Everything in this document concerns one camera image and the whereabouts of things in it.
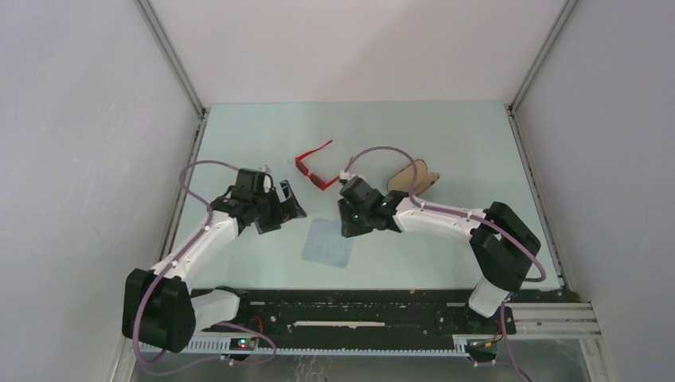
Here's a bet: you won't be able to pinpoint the brown plaid glasses case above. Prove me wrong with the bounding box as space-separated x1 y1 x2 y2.
386 159 440 196

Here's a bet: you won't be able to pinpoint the left aluminium frame post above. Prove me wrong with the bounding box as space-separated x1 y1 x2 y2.
134 0 207 119

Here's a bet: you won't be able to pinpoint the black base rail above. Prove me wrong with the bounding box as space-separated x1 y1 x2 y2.
184 286 581 352

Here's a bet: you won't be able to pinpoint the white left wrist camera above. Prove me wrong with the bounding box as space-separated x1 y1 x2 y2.
258 165 274 193

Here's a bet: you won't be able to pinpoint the red sunglasses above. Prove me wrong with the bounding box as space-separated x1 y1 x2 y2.
294 139 339 191

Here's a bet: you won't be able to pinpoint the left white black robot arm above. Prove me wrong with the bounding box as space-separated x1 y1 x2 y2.
122 169 306 353

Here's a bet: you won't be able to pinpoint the white slotted cable duct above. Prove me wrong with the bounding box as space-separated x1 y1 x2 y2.
138 337 470 358

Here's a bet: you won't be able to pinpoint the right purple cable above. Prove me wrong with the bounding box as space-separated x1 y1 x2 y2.
342 146 548 382

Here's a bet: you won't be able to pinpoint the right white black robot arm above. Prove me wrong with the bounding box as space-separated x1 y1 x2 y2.
337 175 546 333

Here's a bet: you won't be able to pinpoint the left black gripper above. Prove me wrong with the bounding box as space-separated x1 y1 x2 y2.
252 181 305 234

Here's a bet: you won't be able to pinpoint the light blue cleaning cloth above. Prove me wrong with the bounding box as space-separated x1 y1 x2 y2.
301 218 354 268

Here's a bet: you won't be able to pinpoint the right aluminium frame post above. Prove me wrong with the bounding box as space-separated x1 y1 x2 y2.
507 0 579 116

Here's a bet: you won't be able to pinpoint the aluminium frame post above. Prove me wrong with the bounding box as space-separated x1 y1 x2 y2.
134 0 207 119
507 0 579 116

